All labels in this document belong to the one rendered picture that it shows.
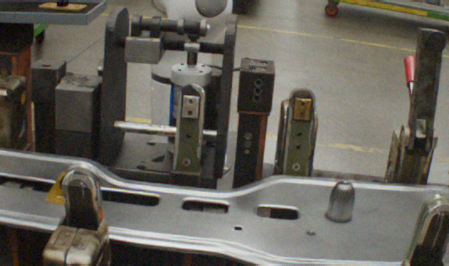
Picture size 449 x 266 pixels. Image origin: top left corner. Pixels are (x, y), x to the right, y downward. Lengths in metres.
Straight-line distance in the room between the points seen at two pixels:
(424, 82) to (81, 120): 0.50
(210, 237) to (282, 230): 0.09
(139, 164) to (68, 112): 0.13
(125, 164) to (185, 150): 0.11
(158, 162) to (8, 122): 0.24
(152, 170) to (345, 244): 0.34
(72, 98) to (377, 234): 0.47
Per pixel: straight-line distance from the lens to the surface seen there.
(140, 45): 0.89
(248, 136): 0.94
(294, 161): 0.90
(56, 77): 0.97
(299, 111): 0.88
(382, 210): 0.82
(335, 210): 0.77
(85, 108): 0.93
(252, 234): 0.73
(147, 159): 0.98
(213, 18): 1.15
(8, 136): 0.95
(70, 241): 0.62
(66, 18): 1.02
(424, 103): 0.91
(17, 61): 1.11
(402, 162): 0.92
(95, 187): 0.62
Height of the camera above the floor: 1.37
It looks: 21 degrees down
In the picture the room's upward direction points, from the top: 5 degrees clockwise
